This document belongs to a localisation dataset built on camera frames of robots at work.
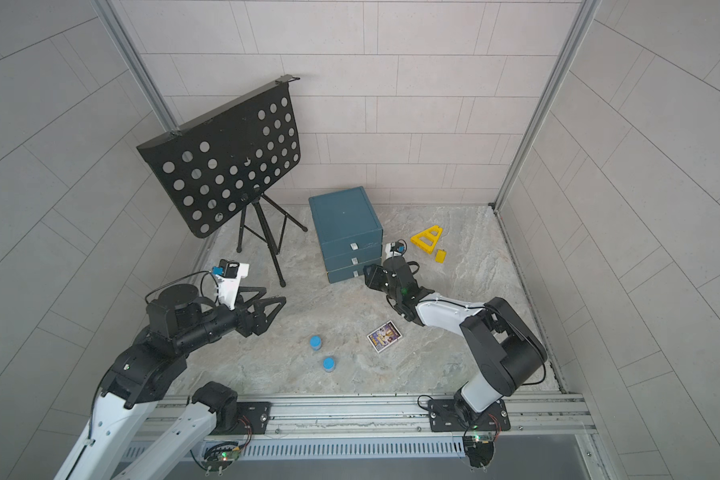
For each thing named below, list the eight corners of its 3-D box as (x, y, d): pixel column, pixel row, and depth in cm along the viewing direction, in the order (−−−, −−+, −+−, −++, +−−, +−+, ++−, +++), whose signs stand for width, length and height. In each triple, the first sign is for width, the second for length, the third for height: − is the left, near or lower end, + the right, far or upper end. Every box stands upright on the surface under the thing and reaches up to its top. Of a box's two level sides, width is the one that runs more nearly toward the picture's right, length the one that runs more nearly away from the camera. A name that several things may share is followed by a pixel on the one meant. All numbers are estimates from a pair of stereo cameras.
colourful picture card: (377, 353, 83) (378, 351, 81) (367, 337, 86) (367, 335, 84) (401, 337, 86) (402, 334, 84) (390, 322, 89) (391, 319, 87)
